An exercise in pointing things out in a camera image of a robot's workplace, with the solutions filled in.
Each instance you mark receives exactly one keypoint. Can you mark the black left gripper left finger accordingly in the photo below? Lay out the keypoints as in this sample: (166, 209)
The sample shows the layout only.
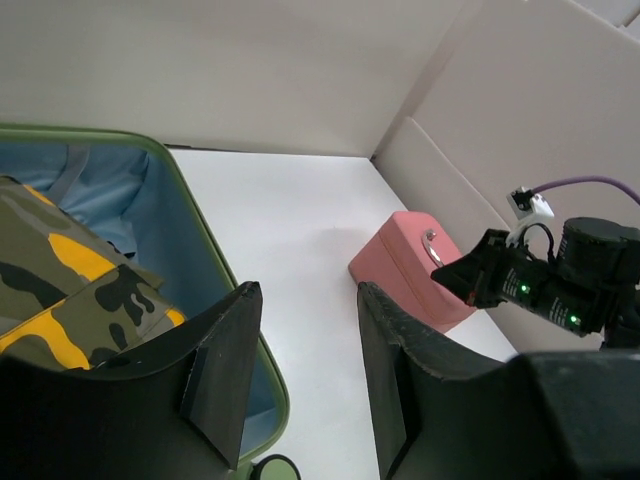
(173, 408)

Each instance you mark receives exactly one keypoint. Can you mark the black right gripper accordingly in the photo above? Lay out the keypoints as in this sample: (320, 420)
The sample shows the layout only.
(492, 273)

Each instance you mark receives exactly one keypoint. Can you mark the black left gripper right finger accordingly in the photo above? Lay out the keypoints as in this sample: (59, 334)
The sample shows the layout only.
(442, 411)

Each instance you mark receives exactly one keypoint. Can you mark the pink jewelry box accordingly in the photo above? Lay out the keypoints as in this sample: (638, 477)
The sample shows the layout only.
(400, 258)

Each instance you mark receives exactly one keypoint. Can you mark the camouflage clothing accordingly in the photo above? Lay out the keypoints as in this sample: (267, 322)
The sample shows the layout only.
(70, 300)

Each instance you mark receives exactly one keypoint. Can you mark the green hard-shell suitcase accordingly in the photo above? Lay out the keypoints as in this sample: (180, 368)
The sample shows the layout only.
(128, 190)

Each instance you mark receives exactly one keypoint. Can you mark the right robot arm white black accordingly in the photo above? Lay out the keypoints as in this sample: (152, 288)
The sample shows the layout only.
(588, 283)

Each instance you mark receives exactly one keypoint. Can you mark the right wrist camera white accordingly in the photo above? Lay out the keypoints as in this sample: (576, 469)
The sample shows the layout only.
(529, 208)

